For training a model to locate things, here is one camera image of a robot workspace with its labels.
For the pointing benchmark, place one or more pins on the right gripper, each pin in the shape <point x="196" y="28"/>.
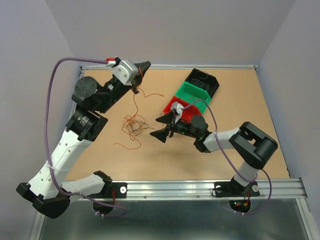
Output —
<point x="162" y="134"/>

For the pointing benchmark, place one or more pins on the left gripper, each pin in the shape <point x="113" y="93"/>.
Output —
<point x="143" y="67"/>

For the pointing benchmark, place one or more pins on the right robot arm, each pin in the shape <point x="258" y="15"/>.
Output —
<point x="250" y="142"/>

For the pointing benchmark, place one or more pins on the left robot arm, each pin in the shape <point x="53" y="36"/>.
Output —
<point x="48" y="191"/>

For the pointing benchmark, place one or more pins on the red plastic bin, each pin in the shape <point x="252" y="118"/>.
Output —
<point x="188" y="113"/>

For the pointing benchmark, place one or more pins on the green plastic bin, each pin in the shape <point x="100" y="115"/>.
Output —
<point x="190" y="93"/>

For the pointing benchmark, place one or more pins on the black plastic bin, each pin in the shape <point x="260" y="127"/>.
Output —
<point x="203" y="80"/>

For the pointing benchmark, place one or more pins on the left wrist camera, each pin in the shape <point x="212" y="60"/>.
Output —
<point x="123" y="70"/>

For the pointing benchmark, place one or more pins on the aluminium mounting rail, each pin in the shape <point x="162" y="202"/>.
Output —
<point x="184" y="190"/>

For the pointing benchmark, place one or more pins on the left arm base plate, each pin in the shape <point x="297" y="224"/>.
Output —
<point x="110" y="193"/>

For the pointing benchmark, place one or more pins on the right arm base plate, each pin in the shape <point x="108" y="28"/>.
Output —
<point x="239" y="196"/>

